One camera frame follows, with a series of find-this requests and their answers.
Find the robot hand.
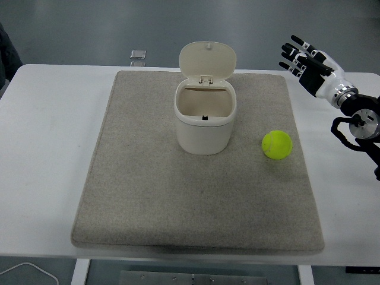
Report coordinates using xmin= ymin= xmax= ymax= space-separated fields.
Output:
xmin=278 ymin=34 xmax=348 ymax=99

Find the yellow tennis ball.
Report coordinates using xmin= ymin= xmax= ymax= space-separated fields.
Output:
xmin=261 ymin=129 xmax=294 ymax=161

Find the cream bin with hinged lid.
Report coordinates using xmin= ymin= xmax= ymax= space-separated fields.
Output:
xmin=173 ymin=41 xmax=238 ymax=156

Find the black bar under table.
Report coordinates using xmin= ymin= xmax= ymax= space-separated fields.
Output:
xmin=345 ymin=267 xmax=380 ymax=274

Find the beige fabric mat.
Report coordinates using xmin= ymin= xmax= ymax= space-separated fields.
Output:
xmin=70 ymin=70 xmax=325 ymax=255

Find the white table leg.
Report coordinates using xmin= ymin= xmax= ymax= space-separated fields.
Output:
xmin=297 ymin=264 xmax=315 ymax=285
xmin=70 ymin=258 xmax=91 ymax=285

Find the grey metal plate with screws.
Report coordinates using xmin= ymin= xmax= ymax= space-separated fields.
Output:
xmin=119 ymin=270 xmax=270 ymax=285

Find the person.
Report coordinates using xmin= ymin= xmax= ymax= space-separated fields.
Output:
xmin=0 ymin=22 xmax=24 ymax=91

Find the white cable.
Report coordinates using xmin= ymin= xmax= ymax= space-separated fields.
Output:
xmin=0 ymin=261 xmax=59 ymax=285

